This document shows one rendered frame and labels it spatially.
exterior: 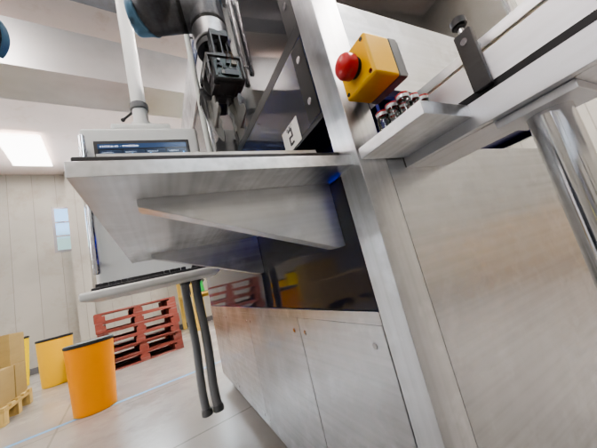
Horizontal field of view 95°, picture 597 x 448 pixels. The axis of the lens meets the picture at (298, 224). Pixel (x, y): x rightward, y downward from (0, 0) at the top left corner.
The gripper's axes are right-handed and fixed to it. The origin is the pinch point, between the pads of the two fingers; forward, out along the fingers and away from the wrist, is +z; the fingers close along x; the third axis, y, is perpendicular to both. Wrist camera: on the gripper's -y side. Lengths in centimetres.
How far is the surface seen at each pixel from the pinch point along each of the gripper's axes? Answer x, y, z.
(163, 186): -14.8, 12.6, 15.0
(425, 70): 43.6, 17.6, -6.9
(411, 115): 15.9, 29.8, 14.2
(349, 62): 12.8, 25.1, 2.3
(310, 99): 15.4, 9.9, -2.9
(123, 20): -16, -89, -122
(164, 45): 31, -306, -325
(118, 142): -26, -83, -46
